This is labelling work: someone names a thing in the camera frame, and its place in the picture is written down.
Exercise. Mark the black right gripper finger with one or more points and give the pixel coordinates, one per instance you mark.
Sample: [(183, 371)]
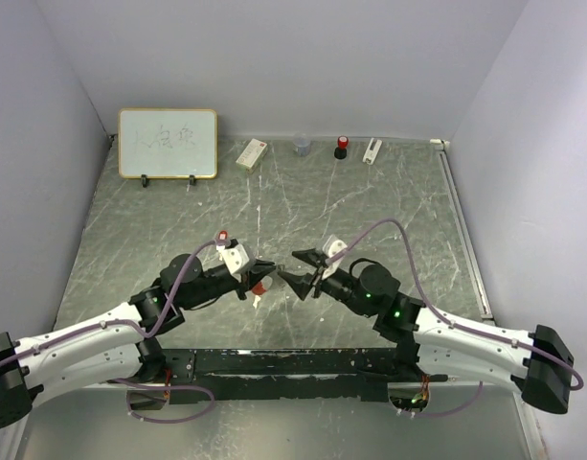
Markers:
[(301, 285), (314, 257)]

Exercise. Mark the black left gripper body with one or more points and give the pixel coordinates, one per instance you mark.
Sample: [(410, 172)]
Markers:
[(223, 284)]

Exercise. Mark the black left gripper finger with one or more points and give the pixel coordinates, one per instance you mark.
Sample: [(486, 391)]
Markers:
[(260, 287), (261, 268)]

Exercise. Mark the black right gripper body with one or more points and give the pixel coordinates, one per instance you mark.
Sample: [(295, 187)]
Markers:
[(338, 285)]

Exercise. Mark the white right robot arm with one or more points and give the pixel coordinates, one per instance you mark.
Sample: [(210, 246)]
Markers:
[(536, 365)]

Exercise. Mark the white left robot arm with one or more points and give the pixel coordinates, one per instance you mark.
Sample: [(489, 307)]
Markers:
[(120, 343)]

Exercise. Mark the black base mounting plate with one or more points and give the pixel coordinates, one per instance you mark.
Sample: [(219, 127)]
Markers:
[(255, 375)]

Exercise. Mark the red black stamp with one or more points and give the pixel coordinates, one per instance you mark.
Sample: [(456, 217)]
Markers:
[(341, 150)]

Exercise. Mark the clear jar of paperclips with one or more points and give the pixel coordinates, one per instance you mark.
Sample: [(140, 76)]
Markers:
[(302, 144)]

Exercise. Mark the white stapler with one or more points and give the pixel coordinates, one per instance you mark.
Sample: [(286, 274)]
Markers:
[(372, 151)]

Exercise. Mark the white cardboard box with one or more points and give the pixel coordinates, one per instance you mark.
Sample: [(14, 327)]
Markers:
[(252, 155)]

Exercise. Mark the black whiteboard stand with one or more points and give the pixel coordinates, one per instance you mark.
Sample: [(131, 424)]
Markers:
[(191, 180)]

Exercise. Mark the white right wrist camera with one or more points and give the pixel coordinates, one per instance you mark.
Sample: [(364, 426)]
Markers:
[(330, 247)]

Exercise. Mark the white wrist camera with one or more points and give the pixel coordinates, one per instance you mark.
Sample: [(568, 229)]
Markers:
[(330, 247), (237, 258)]

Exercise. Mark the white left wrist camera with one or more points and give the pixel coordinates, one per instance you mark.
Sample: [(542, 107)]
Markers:
[(237, 258)]

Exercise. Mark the aluminium rail frame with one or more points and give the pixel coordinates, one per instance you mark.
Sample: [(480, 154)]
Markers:
[(531, 430)]

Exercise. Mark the small whiteboard yellow frame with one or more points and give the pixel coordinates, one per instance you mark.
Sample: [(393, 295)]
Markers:
[(167, 143)]

